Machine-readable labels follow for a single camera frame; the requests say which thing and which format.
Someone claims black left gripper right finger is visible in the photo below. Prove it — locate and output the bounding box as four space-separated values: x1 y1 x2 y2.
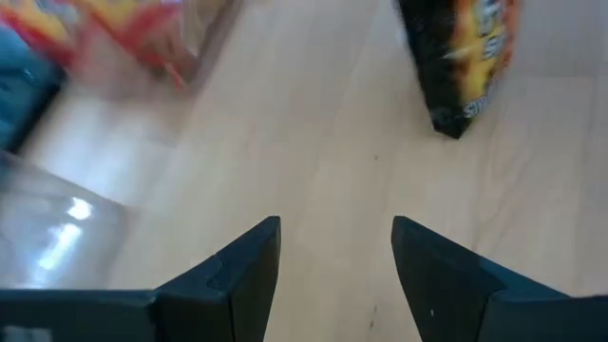
390 215 608 342

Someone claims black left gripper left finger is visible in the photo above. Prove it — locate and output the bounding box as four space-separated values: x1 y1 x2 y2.
0 215 282 342

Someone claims black Maruchan fire noodle packet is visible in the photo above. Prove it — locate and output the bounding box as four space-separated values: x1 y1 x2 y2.
392 0 523 141

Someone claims clear plastic bin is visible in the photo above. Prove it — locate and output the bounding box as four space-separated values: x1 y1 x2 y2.
0 0 246 99
0 150 130 291

